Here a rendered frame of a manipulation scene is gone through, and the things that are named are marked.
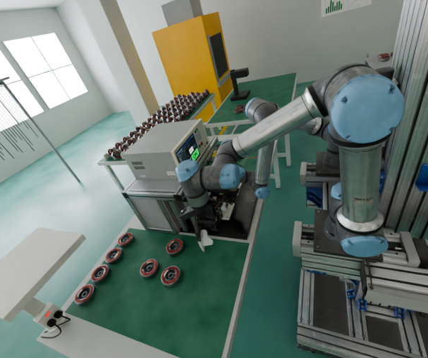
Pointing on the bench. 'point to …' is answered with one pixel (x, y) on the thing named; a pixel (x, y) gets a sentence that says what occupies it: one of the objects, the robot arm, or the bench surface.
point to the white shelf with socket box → (28, 278)
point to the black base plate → (242, 219)
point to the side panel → (152, 215)
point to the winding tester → (163, 149)
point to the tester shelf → (157, 190)
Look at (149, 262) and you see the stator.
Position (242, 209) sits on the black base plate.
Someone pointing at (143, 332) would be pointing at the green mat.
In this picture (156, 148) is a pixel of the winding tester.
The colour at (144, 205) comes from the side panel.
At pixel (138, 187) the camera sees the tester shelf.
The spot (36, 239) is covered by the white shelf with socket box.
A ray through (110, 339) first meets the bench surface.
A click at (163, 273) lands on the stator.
